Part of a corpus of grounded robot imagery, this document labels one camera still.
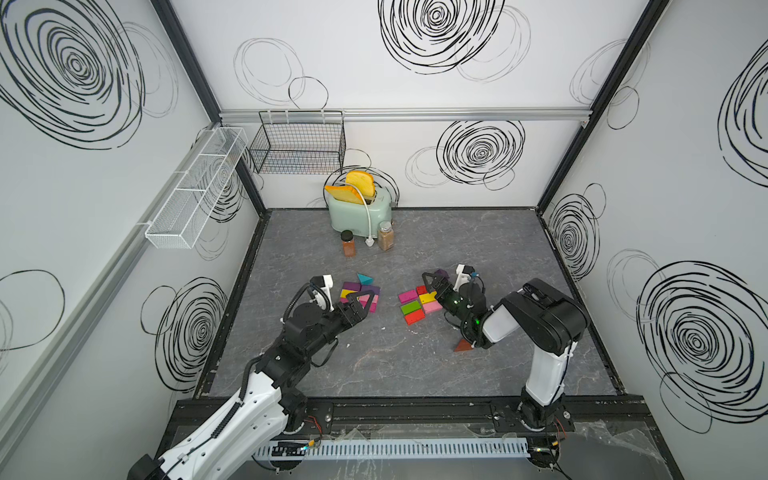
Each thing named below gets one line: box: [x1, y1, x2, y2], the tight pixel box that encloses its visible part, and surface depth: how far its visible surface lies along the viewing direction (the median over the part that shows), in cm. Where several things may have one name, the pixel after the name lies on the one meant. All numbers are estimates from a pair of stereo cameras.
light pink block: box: [423, 301, 443, 314], surface depth 93 cm
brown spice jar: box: [341, 240, 356, 257], surface depth 104 cm
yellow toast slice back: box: [346, 170, 376, 198], surface depth 103 cm
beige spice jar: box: [378, 221, 395, 251], surface depth 104 cm
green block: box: [400, 301, 421, 315], surface depth 94 cm
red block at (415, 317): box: [404, 309, 426, 326], surface depth 93 cm
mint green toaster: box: [327, 185, 393, 238], surface depth 104 cm
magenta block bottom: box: [398, 290, 418, 304], surface depth 97 cm
